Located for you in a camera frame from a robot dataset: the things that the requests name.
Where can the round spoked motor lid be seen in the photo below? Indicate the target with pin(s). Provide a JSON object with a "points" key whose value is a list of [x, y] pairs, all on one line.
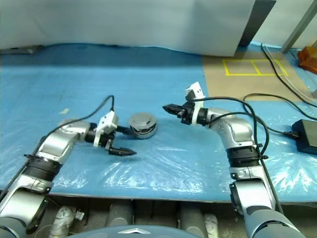
{"points": [[142, 119]]}

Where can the clear plastic tube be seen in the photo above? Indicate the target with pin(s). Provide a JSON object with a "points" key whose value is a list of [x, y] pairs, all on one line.
{"points": [[284, 74]]}

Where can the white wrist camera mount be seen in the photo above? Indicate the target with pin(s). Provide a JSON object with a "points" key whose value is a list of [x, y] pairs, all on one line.
{"points": [[107, 122], [196, 90]]}

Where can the grey rounded cylinder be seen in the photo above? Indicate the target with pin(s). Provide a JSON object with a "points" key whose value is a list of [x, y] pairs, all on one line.
{"points": [[121, 215], [192, 220]]}

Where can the round silver motor housing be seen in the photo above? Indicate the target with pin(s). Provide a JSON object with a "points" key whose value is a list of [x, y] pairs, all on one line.
{"points": [[144, 134]]}

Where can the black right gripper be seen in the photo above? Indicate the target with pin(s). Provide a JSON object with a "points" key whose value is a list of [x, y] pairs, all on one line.
{"points": [[188, 112]]}

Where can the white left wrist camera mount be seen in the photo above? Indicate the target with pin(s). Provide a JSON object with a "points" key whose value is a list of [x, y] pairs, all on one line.
{"points": [[107, 122]]}

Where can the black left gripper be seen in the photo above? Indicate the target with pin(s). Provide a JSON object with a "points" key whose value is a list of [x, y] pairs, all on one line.
{"points": [[109, 140]]}

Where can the blue plastic table cover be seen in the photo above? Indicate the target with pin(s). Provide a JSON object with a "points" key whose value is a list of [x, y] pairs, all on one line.
{"points": [[148, 168]]}

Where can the brown cardboard sheet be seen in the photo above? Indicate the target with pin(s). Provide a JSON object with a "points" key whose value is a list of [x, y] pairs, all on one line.
{"points": [[223, 84]]}

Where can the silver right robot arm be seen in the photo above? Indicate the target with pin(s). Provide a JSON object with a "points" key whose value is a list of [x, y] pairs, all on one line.
{"points": [[235, 129]]}

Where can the large white panel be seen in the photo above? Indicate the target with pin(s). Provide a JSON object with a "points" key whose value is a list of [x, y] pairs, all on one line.
{"points": [[123, 22]]}

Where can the black power adapter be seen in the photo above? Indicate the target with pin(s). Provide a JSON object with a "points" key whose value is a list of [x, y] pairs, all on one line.
{"points": [[308, 136]]}

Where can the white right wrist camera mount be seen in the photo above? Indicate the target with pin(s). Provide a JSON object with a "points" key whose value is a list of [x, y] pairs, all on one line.
{"points": [[196, 90]]}

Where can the small beige tape piece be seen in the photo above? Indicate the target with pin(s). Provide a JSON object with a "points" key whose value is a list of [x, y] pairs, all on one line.
{"points": [[64, 111]]}

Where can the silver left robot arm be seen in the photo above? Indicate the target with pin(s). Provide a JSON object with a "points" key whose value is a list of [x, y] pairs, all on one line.
{"points": [[57, 141]]}

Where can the slanted aluminium frame post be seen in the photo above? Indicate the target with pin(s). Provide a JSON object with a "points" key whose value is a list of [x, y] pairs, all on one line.
{"points": [[299, 24]]}

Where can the white crumpled wrapped part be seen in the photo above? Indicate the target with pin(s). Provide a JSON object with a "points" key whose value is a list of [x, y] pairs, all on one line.
{"points": [[210, 224], [62, 219]]}

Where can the blue-grey robot torso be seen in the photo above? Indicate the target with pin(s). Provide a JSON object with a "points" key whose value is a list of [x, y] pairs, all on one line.
{"points": [[138, 232]]}

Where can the orange block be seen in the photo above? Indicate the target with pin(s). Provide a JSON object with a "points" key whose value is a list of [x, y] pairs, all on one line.
{"points": [[308, 58]]}

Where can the small white connector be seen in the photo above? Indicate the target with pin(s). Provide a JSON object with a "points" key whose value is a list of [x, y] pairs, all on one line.
{"points": [[79, 215]]}

